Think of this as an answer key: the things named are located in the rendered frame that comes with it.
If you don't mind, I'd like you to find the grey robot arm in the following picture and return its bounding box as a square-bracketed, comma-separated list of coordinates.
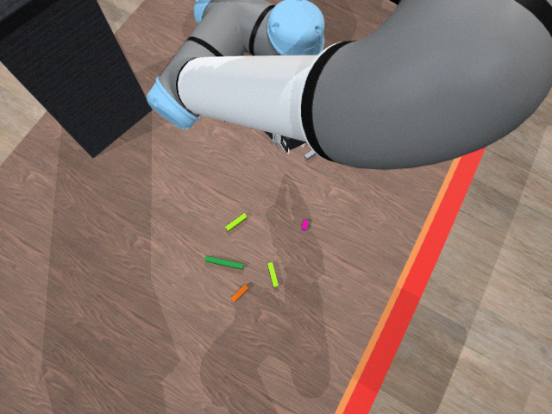
[147, 0, 552, 170]

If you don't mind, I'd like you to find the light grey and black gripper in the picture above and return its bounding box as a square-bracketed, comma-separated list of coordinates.
[265, 131, 306, 154]

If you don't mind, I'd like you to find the grey rectangular rod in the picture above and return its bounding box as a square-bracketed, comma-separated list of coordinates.
[304, 150, 316, 160]

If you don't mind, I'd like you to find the orange rod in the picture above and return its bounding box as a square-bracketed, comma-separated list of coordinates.
[231, 285, 248, 302]

